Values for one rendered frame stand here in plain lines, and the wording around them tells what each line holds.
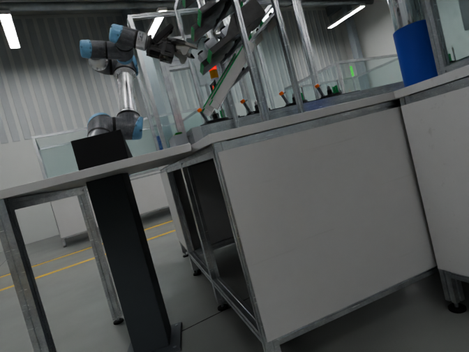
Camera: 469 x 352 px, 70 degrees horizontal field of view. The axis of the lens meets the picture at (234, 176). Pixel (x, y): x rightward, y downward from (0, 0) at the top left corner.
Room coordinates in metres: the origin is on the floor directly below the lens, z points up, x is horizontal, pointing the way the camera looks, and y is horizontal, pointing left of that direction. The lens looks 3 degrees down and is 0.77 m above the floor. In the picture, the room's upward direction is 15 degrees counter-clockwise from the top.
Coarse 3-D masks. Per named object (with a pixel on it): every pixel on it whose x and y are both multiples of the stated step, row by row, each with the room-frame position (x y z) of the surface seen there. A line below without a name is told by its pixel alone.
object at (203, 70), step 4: (248, 36) 1.60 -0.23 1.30; (220, 40) 1.50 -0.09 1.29; (240, 44) 1.61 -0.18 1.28; (224, 56) 1.58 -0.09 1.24; (204, 60) 1.49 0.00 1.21; (216, 60) 1.54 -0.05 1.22; (220, 60) 1.60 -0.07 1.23; (200, 64) 1.51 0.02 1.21; (204, 64) 1.48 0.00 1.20; (208, 64) 1.49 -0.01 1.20; (212, 64) 1.56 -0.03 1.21; (216, 64) 1.62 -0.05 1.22; (200, 68) 1.56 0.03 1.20; (204, 68) 1.52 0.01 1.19; (208, 68) 1.57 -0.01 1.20; (200, 72) 1.61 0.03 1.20; (204, 72) 1.58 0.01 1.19
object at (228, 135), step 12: (372, 96) 1.22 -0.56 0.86; (384, 96) 1.24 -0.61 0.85; (324, 108) 1.16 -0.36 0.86; (336, 108) 1.17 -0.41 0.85; (348, 108) 1.19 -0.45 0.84; (360, 108) 1.26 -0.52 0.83; (276, 120) 1.10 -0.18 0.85; (288, 120) 1.11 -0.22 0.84; (300, 120) 1.13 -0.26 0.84; (228, 132) 1.05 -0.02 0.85; (240, 132) 1.06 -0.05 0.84; (252, 132) 1.07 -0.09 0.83; (204, 144) 1.11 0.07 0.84
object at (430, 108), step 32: (416, 96) 1.17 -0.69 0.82; (448, 96) 1.05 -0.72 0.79; (416, 128) 1.19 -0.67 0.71; (448, 128) 1.07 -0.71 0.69; (416, 160) 1.22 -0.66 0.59; (448, 160) 1.10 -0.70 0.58; (448, 192) 1.12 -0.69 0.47; (448, 224) 1.15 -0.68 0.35; (448, 256) 1.18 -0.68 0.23; (448, 288) 1.22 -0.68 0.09
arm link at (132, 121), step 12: (120, 72) 1.82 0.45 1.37; (132, 72) 1.85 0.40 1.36; (120, 84) 1.79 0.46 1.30; (132, 84) 1.82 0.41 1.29; (120, 96) 1.76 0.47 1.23; (132, 96) 1.77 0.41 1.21; (120, 108) 1.73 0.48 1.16; (132, 108) 1.73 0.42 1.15; (120, 120) 1.66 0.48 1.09; (132, 120) 1.67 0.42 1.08; (132, 132) 1.67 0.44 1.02
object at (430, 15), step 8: (424, 0) 1.17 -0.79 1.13; (432, 0) 1.15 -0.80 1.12; (424, 8) 1.17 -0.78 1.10; (432, 8) 1.15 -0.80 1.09; (432, 16) 1.15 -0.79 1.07; (432, 24) 1.16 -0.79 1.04; (432, 32) 1.17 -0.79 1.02; (432, 40) 1.17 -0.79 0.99; (440, 40) 1.15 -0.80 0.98; (432, 48) 1.18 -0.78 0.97; (440, 48) 1.15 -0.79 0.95; (440, 56) 1.16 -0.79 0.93; (440, 64) 1.16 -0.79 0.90; (456, 64) 1.11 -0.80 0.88; (464, 64) 1.09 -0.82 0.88; (440, 72) 1.17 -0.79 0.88
